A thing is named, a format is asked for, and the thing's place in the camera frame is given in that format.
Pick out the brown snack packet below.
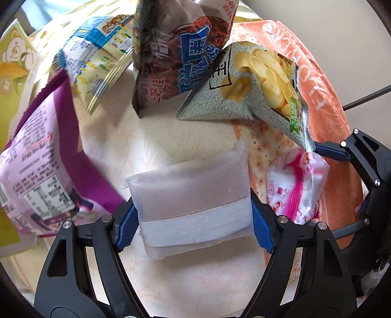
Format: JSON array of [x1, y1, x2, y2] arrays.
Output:
[[132, 0, 240, 119]]

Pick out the grey-green potato chips packet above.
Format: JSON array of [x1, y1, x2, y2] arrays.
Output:
[[175, 42, 316, 153]]

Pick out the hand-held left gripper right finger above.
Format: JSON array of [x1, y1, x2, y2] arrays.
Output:
[[241, 187, 358, 318]]

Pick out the pale translucent snack packet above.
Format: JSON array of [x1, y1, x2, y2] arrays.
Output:
[[123, 141, 254, 260]]

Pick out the green cardboard box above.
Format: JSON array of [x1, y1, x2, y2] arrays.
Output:
[[0, 18, 43, 150]]

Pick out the black thin rod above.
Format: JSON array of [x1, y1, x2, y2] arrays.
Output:
[[342, 87, 391, 111]]

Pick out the pink and white snack packet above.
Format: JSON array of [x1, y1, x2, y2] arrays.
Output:
[[266, 147, 331, 225]]

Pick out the blue yellow snack packet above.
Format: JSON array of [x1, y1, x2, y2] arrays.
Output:
[[52, 15, 136, 115]]

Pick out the floral striped blanket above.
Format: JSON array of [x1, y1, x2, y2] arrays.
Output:
[[18, 0, 266, 80]]

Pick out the purple snack packet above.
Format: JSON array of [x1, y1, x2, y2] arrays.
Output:
[[0, 70, 126, 245]]

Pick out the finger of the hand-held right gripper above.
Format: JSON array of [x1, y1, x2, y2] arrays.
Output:
[[314, 128, 389, 188], [358, 186, 391, 227]]

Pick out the orange bag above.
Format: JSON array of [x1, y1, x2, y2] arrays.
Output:
[[226, 20, 364, 245]]

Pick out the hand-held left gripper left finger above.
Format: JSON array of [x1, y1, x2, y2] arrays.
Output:
[[33, 197, 150, 318]]

